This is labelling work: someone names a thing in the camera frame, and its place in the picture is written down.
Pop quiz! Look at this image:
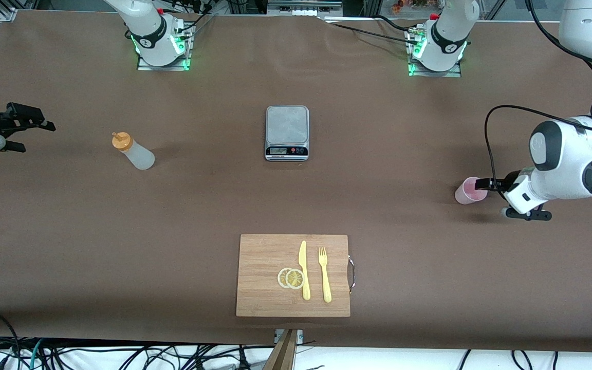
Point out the wooden cutting board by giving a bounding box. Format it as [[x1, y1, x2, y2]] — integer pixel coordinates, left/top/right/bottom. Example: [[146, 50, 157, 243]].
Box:
[[236, 234, 356, 318]]

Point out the silver digital kitchen scale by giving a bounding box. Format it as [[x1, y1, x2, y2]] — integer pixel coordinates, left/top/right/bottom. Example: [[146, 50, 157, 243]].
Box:
[[265, 105, 310, 162]]

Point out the yellow plastic fork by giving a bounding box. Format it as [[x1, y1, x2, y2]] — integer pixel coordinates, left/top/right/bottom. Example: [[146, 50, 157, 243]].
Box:
[[318, 247, 332, 303]]

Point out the teal floor cable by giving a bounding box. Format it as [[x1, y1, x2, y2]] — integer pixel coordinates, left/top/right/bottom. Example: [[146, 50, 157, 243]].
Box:
[[28, 338, 46, 370]]

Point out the wooden post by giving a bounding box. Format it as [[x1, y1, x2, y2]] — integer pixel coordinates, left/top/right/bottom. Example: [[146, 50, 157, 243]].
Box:
[[263, 329, 299, 370]]

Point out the yellow plastic knife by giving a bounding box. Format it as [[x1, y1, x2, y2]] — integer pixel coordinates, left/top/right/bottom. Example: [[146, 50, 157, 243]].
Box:
[[298, 240, 311, 301]]

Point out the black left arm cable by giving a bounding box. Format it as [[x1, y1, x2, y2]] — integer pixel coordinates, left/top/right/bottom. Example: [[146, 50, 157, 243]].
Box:
[[484, 0, 592, 181]]

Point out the pink plastic cup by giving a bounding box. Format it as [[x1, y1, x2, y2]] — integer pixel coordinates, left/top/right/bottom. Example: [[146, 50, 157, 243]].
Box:
[[454, 177, 489, 205]]

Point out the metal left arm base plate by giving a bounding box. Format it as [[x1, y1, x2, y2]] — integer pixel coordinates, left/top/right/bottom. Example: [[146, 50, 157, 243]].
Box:
[[408, 26, 464, 78]]

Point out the translucent sauce bottle orange cap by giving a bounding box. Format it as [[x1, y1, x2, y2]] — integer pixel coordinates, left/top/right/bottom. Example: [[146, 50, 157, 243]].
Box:
[[112, 132, 156, 171]]

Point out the black table cable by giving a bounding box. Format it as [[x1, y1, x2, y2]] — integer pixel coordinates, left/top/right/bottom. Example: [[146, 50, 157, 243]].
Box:
[[322, 14, 422, 45]]

